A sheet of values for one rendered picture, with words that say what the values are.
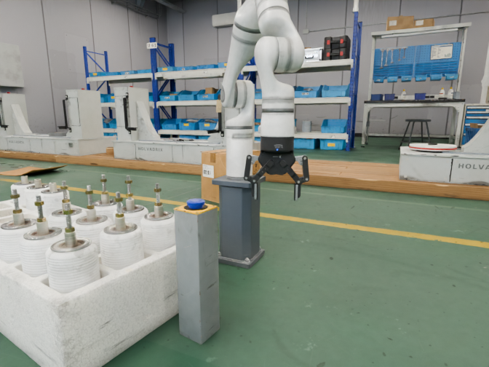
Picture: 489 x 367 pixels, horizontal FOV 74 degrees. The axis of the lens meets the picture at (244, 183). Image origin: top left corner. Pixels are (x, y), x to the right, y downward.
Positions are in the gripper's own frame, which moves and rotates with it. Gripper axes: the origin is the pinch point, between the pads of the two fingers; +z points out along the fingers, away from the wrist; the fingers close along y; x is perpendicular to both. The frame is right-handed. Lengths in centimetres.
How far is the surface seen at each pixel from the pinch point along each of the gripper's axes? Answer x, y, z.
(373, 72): 546, 175, -92
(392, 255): 45, 45, 33
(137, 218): 9.1, -37.9, 9.6
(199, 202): -6.5, -16.7, 0.1
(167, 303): -1.6, -26.6, 28.0
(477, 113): 435, 296, -22
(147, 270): -6.5, -29.3, 16.7
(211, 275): -6.2, -14.3, 17.4
